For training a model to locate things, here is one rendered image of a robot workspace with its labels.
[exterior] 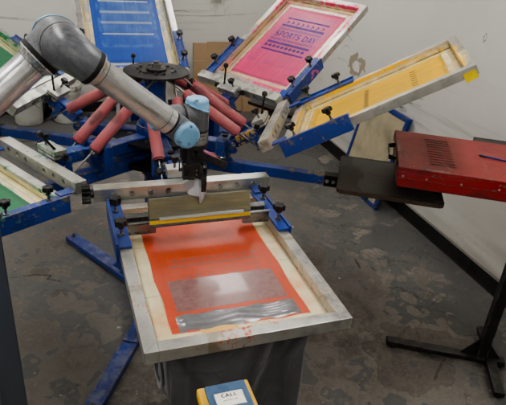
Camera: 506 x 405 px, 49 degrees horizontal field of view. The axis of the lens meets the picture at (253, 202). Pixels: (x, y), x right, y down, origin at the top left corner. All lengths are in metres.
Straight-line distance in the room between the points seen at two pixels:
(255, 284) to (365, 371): 1.31
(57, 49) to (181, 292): 0.76
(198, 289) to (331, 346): 1.44
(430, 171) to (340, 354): 1.12
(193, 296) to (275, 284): 0.26
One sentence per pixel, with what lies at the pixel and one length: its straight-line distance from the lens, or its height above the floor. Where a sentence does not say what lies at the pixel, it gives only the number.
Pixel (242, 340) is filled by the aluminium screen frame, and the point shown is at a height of 0.98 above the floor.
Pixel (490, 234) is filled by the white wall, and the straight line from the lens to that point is 3.70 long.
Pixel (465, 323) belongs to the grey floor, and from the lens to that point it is 3.44.
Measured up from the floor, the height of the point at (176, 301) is 0.96.
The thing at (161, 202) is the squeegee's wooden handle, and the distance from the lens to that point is 1.88.
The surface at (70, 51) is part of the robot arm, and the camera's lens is 1.47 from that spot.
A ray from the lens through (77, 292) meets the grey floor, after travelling 3.32.
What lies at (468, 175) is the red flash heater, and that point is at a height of 1.10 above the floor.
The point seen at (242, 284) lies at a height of 0.96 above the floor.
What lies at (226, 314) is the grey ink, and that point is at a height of 0.96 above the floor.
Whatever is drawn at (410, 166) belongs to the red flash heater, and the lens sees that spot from 2.36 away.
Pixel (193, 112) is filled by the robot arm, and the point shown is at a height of 1.41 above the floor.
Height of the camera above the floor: 1.97
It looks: 28 degrees down
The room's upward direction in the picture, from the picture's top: 5 degrees clockwise
